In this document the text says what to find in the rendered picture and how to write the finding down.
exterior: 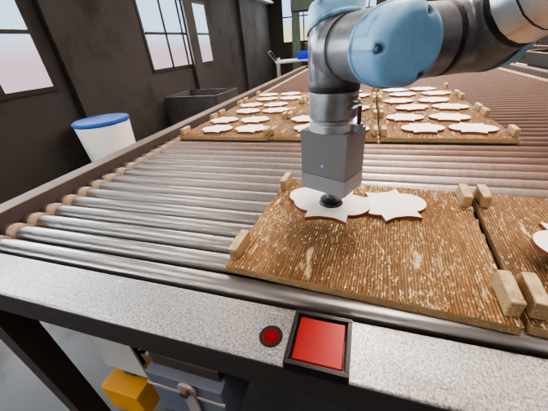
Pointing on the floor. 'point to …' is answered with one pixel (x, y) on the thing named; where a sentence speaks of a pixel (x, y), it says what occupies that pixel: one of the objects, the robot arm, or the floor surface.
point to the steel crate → (196, 102)
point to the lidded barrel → (104, 134)
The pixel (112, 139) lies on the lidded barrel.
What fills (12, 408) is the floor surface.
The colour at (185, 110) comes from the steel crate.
